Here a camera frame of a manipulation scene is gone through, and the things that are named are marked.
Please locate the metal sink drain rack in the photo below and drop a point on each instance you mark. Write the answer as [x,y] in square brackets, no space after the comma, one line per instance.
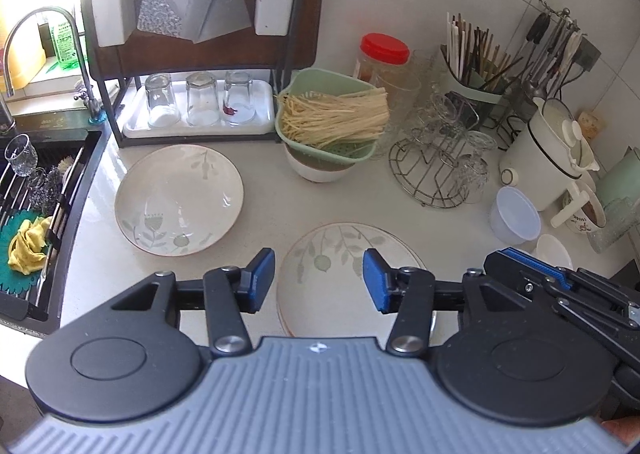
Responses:
[65,199]

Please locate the clear wine glass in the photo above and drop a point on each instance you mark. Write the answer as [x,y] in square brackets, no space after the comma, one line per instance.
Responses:
[21,154]

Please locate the bundle of dry noodles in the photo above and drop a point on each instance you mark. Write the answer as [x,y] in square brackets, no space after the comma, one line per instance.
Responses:
[335,117]

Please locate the yellow paper packet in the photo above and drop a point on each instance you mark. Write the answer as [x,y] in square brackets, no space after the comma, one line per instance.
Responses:
[590,124]

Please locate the small pot with brown food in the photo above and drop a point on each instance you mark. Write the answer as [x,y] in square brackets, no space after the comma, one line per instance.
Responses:
[592,214]

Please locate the green scrubbing mat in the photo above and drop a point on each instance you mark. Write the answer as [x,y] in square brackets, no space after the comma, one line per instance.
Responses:
[15,279]

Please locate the white electric cooking pot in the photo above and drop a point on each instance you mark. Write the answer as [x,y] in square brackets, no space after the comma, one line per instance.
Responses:
[530,154]

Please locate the hanging kitchen utensils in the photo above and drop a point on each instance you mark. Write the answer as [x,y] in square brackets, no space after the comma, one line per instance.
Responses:
[550,44]

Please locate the clear drinking glass red stain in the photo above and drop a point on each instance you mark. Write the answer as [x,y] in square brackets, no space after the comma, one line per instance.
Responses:
[239,97]

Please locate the white utensil holder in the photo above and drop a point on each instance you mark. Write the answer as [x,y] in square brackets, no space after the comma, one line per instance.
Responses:
[272,4]
[112,17]

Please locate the yellow cloth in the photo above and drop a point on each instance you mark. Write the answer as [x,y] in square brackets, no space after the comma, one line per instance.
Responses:
[27,246]

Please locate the clear glass jar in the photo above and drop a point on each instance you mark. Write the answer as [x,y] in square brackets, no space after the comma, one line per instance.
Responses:
[407,84]

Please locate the red lid plastic jar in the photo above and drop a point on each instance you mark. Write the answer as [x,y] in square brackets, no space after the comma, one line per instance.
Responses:
[382,52]

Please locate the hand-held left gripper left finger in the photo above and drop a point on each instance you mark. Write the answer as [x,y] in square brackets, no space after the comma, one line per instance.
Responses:
[262,279]

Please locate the small white ceramic bowl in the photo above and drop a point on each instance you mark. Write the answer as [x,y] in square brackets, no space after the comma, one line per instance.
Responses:
[552,251]

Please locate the black kitchen sink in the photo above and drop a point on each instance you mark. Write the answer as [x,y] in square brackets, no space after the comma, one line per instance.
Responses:
[95,149]

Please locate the bunch of chopsticks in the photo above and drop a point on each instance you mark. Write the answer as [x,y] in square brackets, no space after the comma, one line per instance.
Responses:
[475,49]

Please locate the floral ceramic plate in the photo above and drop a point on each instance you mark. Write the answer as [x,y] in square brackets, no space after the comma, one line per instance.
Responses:
[180,194]
[320,294]

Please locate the white drip tray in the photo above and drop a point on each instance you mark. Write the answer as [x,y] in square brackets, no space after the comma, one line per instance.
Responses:
[200,130]

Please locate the white bowl with brown band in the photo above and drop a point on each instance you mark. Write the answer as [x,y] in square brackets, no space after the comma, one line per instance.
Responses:
[320,174]

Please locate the green plastic colander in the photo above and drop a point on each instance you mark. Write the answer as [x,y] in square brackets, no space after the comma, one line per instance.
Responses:
[340,152]

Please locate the group of clear glass cups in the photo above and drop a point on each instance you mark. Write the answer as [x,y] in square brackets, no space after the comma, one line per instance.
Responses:
[472,177]

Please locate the steel kitchen faucet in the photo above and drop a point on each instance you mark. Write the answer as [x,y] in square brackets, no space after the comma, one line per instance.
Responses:
[65,14]

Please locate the pale green electric kettle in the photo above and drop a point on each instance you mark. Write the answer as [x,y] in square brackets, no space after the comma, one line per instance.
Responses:
[620,174]

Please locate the textured clear glass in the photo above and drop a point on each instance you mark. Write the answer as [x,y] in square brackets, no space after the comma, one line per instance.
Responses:
[612,229]

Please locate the glass pot lid white knob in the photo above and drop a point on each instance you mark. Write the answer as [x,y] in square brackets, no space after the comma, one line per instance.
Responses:
[557,122]

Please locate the green dish soap bottle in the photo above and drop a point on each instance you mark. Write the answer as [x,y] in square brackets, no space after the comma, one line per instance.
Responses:
[65,44]

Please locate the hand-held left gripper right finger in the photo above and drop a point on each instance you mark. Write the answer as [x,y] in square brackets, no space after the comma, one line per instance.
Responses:
[375,284]

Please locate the black metal dish rack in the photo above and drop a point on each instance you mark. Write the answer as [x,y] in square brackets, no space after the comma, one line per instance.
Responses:
[107,99]

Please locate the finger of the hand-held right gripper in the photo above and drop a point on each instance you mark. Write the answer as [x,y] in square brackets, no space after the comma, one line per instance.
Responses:
[537,266]

